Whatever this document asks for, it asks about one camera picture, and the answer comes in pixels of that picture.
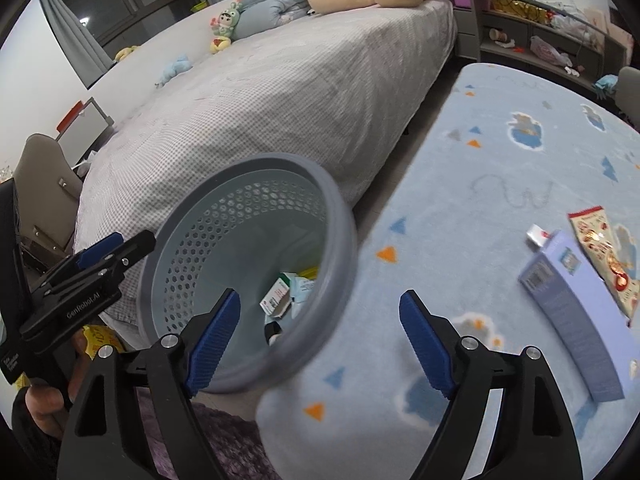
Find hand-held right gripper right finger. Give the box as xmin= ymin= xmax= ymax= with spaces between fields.
xmin=398 ymin=289 xmax=583 ymax=480

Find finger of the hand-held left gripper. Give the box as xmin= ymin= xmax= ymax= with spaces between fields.
xmin=32 ymin=232 xmax=125 ymax=293
xmin=42 ymin=230 xmax=157 ymax=301

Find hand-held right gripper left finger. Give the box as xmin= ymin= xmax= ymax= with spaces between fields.
xmin=56 ymin=288 xmax=242 ymax=480

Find green white carton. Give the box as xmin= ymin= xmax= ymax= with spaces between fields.
xmin=259 ymin=272 xmax=296 ymax=317

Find grey perforated plastic basket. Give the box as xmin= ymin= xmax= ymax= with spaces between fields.
xmin=137 ymin=154 xmax=360 ymax=395

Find torn pale blue carton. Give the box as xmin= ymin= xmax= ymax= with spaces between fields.
xmin=290 ymin=275 xmax=318 ymax=307

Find lavender cardboard box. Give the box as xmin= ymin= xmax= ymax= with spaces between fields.
xmin=517 ymin=230 xmax=626 ymax=403

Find small red white packet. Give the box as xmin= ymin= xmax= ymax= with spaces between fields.
xmin=525 ymin=224 xmax=551 ymax=251

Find red patterned snack wrapper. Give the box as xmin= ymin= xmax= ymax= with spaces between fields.
xmin=567 ymin=205 xmax=640 ymax=328

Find person's left hand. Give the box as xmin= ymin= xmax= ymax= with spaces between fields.
xmin=12 ymin=332 xmax=93 ymax=433

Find beige chair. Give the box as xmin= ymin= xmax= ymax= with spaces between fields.
xmin=12 ymin=132 xmax=83 ymax=261

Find white red box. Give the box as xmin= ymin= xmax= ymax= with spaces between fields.
xmin=56 ymin=97 xmax=116 ymax=166

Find pale blue plush toy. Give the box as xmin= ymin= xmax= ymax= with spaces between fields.
xmin=155 ymin=54 xmax=193 ymax=88

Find grey bed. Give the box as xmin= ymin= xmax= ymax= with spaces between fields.
xmin=72 ymin=0 xmax=458 ymax=341

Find grey curtain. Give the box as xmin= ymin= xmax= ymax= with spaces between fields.
xmin=37 ymin=0 xmax=115 ymax=90

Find small green hooded doll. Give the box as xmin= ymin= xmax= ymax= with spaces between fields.
xmin=209 ymin=2 xmax=243 ymax=55

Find dark window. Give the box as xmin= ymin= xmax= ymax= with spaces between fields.
xmin=54 ymin=0 xmax=196 ymax=52

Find grey shelf unit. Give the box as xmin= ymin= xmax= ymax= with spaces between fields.
xmin=454 ymin=0 xmax=631 ymax=93

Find pink plastic bag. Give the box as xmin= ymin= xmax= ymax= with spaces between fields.
xmin=530 ymin=35 xmax=573 ymax=66

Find grey chair back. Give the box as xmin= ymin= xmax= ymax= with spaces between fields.
xmin=615 ymin=66 xmax=640 ymax=131

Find gold foil packet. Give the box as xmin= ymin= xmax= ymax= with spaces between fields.
xmin=492 ymin=0 xmax=548 ymax=23

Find white plastic bag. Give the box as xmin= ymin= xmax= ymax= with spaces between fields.
xmin=550 ymin=5 xmax=601 ymax=36

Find pink paper bags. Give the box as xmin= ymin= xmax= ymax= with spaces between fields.
xmin=585 ymin=7 xmax=633 ymax=51

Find white cable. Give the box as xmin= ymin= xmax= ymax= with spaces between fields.
xmin=565 ymin=0 xmax=588 ymax=56

